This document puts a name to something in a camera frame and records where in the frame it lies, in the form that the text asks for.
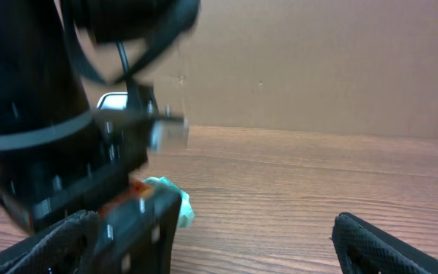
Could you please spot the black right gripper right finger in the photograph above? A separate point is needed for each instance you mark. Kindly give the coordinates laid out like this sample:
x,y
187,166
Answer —
x,y
362,248

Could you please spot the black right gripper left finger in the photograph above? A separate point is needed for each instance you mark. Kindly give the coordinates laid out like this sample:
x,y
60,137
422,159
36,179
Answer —
x,y
65,247

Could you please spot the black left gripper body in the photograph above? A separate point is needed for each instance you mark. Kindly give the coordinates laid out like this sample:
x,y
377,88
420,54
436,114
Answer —
x,y
49,171

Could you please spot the orange small box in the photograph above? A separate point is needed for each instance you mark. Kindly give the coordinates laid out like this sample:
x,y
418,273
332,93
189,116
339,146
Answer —
x,y
137,190

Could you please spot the white barcode scanner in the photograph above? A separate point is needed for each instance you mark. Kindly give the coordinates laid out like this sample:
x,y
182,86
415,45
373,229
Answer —
x,y
116,100

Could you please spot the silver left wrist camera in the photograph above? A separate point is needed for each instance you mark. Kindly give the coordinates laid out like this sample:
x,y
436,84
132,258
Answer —
x,y
168,134

